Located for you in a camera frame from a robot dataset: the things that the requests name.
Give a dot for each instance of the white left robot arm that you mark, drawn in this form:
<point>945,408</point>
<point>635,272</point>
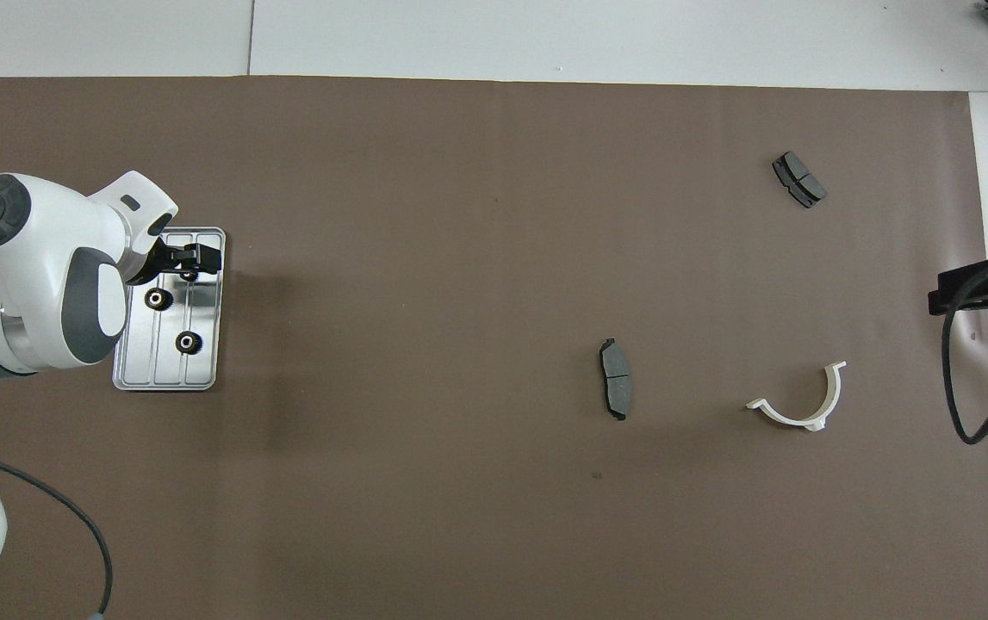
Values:
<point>28,258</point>

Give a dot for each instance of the long dark grey brake pad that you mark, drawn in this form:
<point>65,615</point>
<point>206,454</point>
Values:
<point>617,383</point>

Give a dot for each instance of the silver metal ribbed tray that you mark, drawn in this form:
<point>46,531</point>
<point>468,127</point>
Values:
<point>201,366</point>

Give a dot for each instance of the short dark grey brake pad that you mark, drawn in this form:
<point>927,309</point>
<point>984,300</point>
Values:
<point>797,178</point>

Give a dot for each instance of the brown paper table mat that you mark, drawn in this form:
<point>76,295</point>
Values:
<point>459,258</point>

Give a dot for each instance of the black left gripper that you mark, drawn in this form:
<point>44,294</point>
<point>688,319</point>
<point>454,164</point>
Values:
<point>153,258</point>

